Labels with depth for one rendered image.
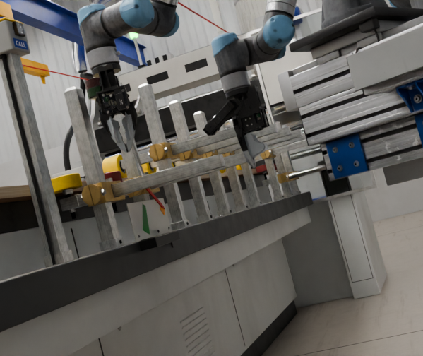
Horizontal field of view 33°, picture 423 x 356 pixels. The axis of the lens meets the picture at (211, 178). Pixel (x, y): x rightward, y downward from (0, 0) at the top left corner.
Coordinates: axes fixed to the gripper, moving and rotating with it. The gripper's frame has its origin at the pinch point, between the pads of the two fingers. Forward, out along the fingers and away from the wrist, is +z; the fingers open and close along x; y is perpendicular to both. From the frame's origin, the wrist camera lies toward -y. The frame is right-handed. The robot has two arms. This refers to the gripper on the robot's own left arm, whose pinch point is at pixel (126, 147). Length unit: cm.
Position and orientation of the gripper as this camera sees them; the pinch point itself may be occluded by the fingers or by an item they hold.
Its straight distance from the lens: 178.8
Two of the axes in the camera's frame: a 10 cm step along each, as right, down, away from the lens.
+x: 9.7, -2.5, 0.6
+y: 0.4, -0.6, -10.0
